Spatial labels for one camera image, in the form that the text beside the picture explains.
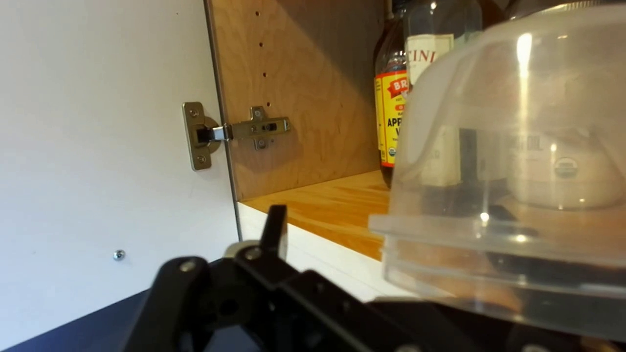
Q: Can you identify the metal cabinet door hinge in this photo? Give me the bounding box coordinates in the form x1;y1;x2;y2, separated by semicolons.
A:
182;100;293;172

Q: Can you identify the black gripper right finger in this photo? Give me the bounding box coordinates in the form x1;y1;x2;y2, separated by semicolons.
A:
507;319;589;352

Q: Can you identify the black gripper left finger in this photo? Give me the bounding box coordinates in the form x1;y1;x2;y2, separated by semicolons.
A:
123;203;348;352

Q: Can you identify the white cabinet door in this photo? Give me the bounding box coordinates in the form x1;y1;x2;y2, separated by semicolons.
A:
0;0;244;350

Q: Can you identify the dark wine vinegar bottle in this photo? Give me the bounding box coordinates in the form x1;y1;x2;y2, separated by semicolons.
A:
389;0;487;90

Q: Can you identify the wooden wall cabinet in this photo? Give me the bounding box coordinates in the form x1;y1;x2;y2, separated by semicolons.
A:
203;0;626;289

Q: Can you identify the clear plastic container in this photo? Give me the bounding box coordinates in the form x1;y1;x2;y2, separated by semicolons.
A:
368;0;626;344

